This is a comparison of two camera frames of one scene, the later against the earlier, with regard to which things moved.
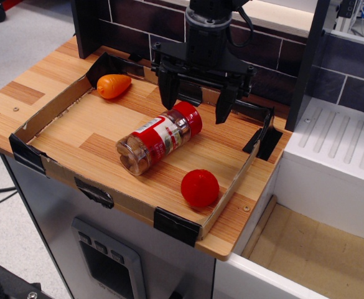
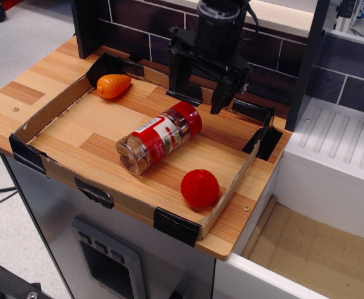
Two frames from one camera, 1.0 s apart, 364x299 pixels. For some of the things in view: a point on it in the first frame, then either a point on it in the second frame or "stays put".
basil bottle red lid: (191, 114) stays put
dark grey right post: (309, 68) stays put
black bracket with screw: (12, 285) stays put
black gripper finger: (169, 83) to (180, 73)
